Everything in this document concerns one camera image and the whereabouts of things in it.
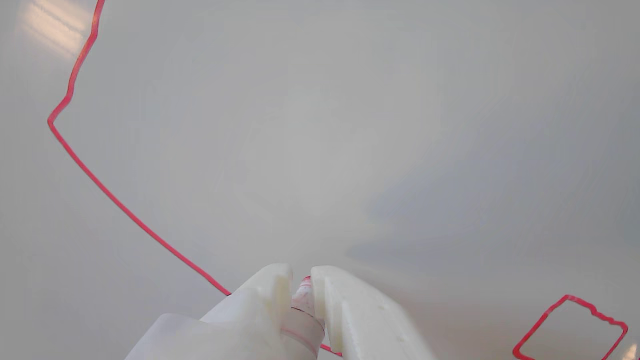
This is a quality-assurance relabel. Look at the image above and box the red whiteboard marker pen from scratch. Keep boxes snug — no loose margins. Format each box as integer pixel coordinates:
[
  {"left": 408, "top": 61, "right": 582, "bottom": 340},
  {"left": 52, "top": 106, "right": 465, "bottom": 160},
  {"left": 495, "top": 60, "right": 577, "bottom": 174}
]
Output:
[{"left": 280, "top": 276, "right": 326, "bottom": 360}]

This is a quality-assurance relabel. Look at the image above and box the large whiteboard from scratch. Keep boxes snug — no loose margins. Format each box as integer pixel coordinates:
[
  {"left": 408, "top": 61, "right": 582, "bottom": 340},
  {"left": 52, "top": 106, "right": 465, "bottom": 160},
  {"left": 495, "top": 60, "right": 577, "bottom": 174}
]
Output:
[{"left": 0, "top": 0, "right": 640, "bottom": 360}]

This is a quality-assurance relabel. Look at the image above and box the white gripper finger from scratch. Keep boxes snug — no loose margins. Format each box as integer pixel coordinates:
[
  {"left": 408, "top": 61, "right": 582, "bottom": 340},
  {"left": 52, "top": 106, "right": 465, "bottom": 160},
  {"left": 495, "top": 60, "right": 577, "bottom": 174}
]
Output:
[
  {"left": 125, "top": 263, "right": 293, "bottom": 360},
  {"left": 310, "top": 265, "right": 438, "bottom": 360}
]

